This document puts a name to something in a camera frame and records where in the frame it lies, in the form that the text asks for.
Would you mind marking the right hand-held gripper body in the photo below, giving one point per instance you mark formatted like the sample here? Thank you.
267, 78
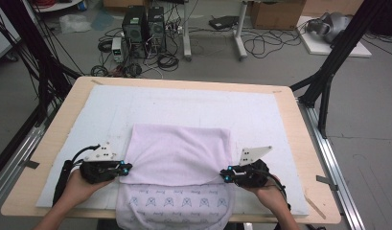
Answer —
252, 175

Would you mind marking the black flat device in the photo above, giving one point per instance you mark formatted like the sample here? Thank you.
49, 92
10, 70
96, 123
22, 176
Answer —
223, 22

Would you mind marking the aluminium rail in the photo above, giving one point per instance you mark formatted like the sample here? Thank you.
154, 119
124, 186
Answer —
11, 166
331, 166

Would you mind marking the grey helmet-shaped device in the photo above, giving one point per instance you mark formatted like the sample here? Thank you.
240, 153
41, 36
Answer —
331, 27

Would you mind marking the thin wooden stick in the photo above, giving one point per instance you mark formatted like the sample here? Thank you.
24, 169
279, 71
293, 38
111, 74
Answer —
315, 207

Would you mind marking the white gridded foam mat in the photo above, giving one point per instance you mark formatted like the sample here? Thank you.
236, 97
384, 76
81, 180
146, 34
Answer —
190, 105

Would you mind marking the person's left hand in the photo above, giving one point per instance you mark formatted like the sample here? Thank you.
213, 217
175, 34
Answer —
77, 190

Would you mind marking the grey metal bracket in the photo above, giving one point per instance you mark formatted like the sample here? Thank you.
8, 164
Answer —
326, 182

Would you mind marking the person's right hand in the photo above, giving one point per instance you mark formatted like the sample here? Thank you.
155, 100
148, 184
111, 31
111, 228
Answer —
272, 196

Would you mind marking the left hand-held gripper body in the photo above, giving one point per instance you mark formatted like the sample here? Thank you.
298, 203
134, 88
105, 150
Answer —
97, 171

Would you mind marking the white power supply box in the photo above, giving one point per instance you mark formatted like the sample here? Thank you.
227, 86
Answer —
117, 49

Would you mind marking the clear plastic bag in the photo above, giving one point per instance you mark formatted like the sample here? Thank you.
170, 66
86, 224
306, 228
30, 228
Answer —
74, 23

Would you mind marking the white floor board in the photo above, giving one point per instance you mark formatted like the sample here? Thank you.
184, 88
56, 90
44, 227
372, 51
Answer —
318, 48

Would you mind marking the black metal frame stand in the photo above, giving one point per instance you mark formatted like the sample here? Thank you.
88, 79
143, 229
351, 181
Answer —
40, 64
337, 54

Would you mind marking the lavender printed towel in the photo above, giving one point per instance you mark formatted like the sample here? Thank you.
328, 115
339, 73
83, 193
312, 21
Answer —
177, 153

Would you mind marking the white desk leg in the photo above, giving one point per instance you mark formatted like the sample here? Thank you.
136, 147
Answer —
187, 32
240, 32

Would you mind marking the brown cardboard box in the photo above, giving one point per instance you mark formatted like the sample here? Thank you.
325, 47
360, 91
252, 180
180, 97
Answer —
276, 14

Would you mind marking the wide black computer tower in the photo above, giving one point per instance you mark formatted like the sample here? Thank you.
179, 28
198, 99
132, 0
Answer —
134, 30

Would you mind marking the narrow black computer tower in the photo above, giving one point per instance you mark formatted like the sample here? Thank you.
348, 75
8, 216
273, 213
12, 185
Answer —
156, 28

